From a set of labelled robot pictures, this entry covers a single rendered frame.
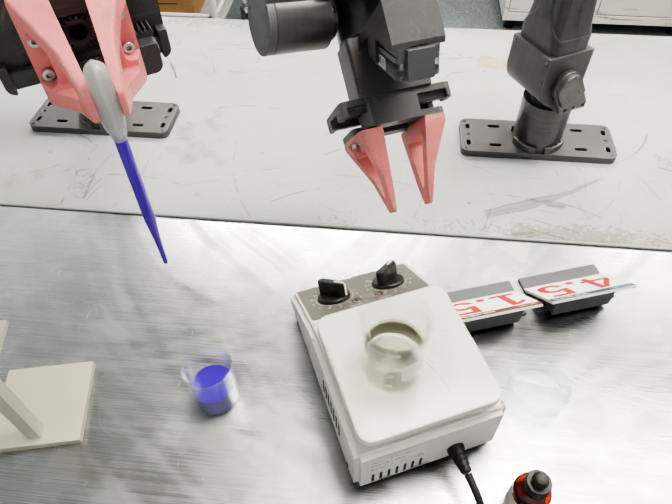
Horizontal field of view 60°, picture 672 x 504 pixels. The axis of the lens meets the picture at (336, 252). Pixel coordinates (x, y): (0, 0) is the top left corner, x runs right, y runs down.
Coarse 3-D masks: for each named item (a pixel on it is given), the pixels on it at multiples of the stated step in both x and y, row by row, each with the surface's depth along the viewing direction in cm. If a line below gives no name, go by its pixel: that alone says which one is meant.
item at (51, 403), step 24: (0, 336) 44; (0, 384) 46; (24, 384) 55; (48, 384) 55; (72, 384) 55; (0, 408) 47; (24, 408) 49; (48, 408) 53; (72, 408) 53; (0, 432) 52; (24, 432) 50; (48, 432) 52; (72, 432) 52
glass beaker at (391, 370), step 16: (368, 304) 43; (384, 304) 44; (400, 304) 44; (416, 304) 43; (368, 320) 44; (416, 320) 44; (432, 320) 41; (368, 336) 40; (368, 352) 42; (384, 352) 40; (400, 352) 39; (416, 352) 40; (368, 368) 43; (384, 368) 42; (400, 368) 42; (416, 368) 43; (368, 384) 45; (384, 384) 44; (400, 384) 43; (416, 384) 45
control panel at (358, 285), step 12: (360, 276) 60; (372, 276) 59; (408, 276) 58; (312, 288) 59; (348, 288) 57; (360, 288) 57; (372, 288) 56; (396, 288) 56; (408, 288) 55; (420, 288) 55; (312, 300) 56; (348, 300) 55; (312, 312) 54; (324, 312) 53
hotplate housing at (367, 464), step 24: (312, 336) 51; (312, 360) 54; (336, 384) 48; (336, 408) 47; (504, 408) 47; (336, 432) 50; (432, 432) 45; (456, 432) 46; (480, 432) 48; (360, 456) 44; (384, 456) 44; (408, 456) 46; (432, 456) 48; (456, 456) 47; (360, 480) 47
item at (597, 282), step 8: (576, 280) 62; (584, 280) 61; (592, 280) 61; (600, 280) 60; (608, 280) 60; (616, 280) 60; (536, 288) 61; (544, 288) 61; (552, 288) 60; (560, 288) 60; (568, 288) 59; (576, 288) 59; (584, 288) 59; (592, 288) 58; (600, 288) 58; (552, 296) 58; (560, 296) 57
